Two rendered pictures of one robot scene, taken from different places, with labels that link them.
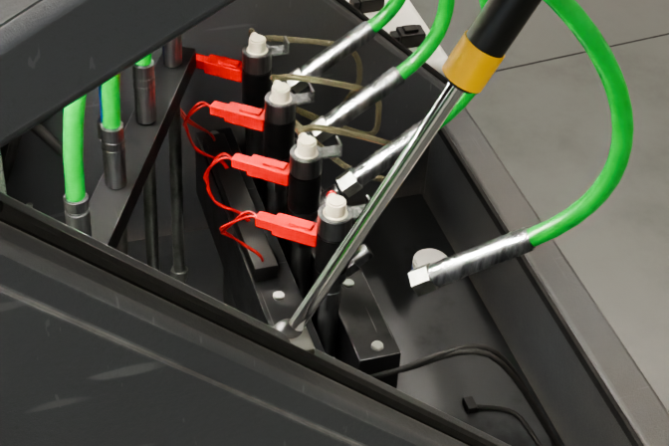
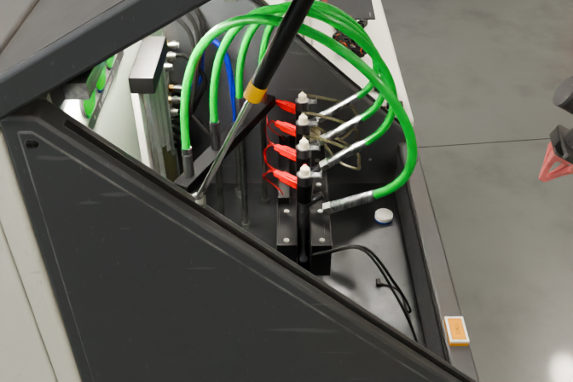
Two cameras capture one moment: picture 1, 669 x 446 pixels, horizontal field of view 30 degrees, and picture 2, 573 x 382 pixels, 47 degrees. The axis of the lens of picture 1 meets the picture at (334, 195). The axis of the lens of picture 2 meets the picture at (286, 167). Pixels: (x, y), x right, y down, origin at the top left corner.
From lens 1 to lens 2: 30 cm
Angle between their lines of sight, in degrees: 16
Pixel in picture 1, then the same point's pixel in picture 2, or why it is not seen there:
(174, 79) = (260, 107)
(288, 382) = (183, 213)
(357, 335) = (315, 234)
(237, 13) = (301, 83)
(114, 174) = (214, 143)
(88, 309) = (95, 165)
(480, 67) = (253, 92)
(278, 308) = (284, 216)
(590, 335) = (432, 256)
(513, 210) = (419, 193)
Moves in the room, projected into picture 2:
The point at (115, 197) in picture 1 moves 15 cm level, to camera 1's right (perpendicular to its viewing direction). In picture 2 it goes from (213, 153) to (292, 170)
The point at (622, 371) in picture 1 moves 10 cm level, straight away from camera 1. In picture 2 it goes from (441, 274) to (468, 244)
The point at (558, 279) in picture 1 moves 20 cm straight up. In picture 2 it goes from (427, 228) to (442, 142)
